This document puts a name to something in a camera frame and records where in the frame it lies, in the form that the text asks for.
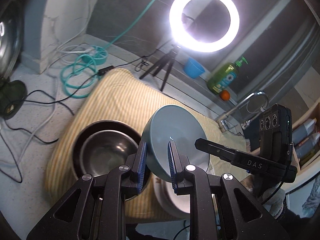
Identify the white plate grey branch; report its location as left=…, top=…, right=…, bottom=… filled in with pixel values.
left=153, top=176, right=190, bottom=219

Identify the red steel bowl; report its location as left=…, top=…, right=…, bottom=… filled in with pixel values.
left=80, top=130, right=138, bottom=177

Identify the large steel mixing bowl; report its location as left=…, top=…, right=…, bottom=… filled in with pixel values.
left=71, top=119, right=152, bottom=201

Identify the pale green ceramic bowl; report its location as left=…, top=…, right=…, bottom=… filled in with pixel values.
left=142, top=105, right=210, bottom=182

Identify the chrome kitchen faucet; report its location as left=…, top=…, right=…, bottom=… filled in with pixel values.
left=215, top=90, right=269, bottom=133

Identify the gloved right hand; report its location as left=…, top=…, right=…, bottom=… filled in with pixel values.
left=240, top=175, right=285, bottom=219

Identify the small orange fruit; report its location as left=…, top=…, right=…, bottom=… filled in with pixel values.
left=219, top=90, right=231, bottom=101

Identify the green dish soap bottle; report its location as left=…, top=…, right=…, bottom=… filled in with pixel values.
left=207, top=56, right=248, bottom=95

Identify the blue ribbed silicone cup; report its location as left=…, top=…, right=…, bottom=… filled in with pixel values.
left=183, top=57, right=205, bottom=79

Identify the yellow striped cloth mat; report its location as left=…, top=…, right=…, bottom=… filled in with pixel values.
left=44, top=68, right=248, bottom=224

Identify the black mini tripod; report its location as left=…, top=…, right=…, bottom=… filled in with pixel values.
left=139, top=45, right=181, bottom=92

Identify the steel pot lid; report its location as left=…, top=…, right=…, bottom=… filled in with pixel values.
left=1, top=0, right=23, bottom=79

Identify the teal coiled cable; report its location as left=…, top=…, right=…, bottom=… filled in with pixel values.
left=60, top=0, right=173, bottom=99

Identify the black inline cable switch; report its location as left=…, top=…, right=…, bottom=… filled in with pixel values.
left=98, top=66, right=115, bottom=76

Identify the black ring light cable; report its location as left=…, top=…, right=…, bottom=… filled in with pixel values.
left=0, top=42, right=173, bottom=183

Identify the bright ring light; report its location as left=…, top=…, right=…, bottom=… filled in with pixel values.
left=169, top=0, right=240, bottom=53

